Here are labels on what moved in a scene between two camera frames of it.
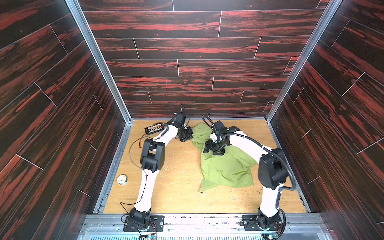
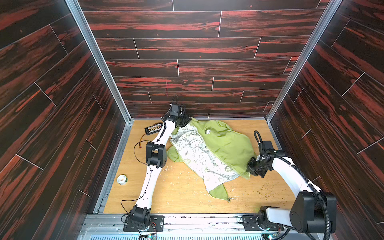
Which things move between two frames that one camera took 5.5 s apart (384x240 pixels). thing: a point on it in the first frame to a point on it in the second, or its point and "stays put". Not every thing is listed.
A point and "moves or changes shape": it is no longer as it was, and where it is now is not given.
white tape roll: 122,179 stays put
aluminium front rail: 204,226 stays put
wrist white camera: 220,130 to 263,145
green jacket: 234,169 moves or changes shape
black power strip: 155,127 stays put
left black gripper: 185,133 to 184,120
